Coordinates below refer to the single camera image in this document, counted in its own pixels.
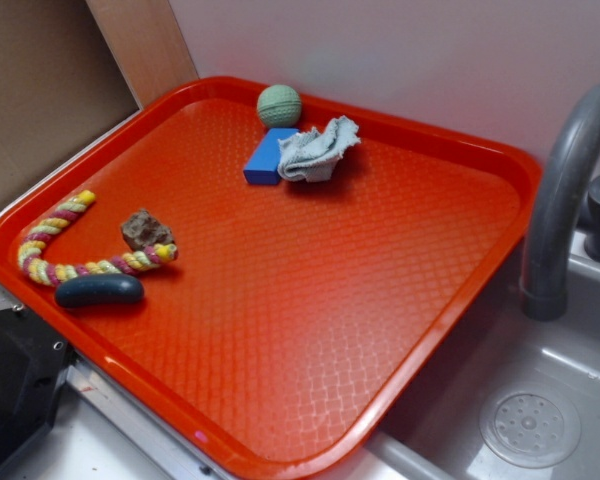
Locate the light blue cloth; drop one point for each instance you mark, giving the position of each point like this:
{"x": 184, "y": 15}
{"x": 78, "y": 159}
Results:
{"x": 312, "y": 156}

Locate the red plastic tray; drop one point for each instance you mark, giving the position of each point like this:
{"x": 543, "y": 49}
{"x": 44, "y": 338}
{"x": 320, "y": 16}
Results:
{"x": 295, "y": 314}

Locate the blue rectangular block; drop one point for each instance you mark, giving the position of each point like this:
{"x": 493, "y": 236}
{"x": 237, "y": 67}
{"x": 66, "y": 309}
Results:
{"x": 262, "y": 166}

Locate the green textured ball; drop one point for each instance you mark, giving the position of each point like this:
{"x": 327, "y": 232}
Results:
{"x": 279, "y": 106}

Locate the brown rock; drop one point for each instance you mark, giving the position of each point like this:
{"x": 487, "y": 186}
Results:
{"x": 142, "y": 230}

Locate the dark blue oblong toy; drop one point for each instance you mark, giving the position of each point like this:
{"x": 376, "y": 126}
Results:
{"x": 101, "y": 289}

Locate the grey sink basin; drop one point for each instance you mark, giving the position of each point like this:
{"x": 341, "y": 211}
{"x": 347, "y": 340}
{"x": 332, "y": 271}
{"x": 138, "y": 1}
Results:
{"x": 432, "y": 431}

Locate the grey sink faucet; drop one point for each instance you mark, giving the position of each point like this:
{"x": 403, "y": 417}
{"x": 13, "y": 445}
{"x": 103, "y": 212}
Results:
{"x": 570, "y": 181}

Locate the sink drain strainer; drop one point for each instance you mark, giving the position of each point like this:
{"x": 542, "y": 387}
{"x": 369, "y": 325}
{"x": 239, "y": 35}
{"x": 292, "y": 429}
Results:
{"x": 530, "y": 425}

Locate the brown cardboard panel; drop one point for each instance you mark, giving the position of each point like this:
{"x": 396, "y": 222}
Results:
{"x": 72, "y": 70}

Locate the black box device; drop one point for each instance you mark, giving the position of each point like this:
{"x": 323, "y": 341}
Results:
{"x": 34, "y": 359}

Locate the multicolour braided rope toy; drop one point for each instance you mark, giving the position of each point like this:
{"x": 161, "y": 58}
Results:
{"x": 30, "y": 251}

